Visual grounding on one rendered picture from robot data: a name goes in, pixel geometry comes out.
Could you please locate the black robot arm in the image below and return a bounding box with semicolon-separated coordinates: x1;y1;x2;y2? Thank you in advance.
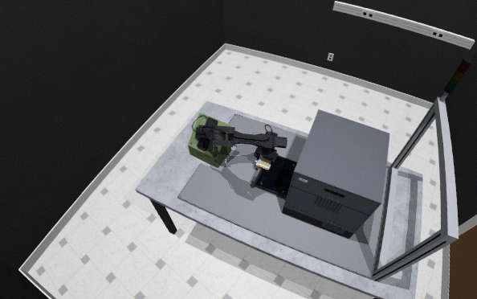
195;117;287;152

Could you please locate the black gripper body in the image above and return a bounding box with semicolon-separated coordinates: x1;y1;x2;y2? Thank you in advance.
255;147;277;162

